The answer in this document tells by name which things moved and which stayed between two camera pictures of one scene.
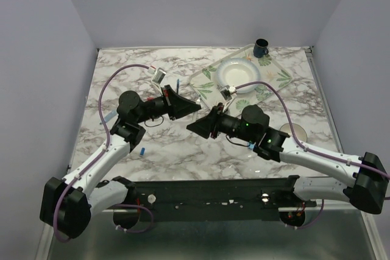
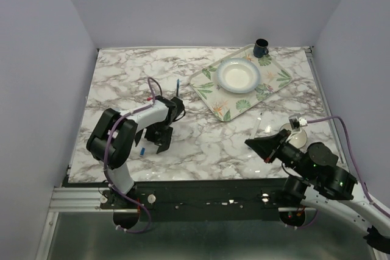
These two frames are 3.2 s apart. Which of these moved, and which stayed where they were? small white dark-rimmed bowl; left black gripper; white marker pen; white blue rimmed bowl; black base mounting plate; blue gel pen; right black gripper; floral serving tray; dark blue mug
Moved: white marker pen; left black gripper; right black gripper
Stayed: floral serving tray; black base mounting plate; small white dark-rimmed bowl; dark blue mug; blue gel pen; white blue rimmed bowl
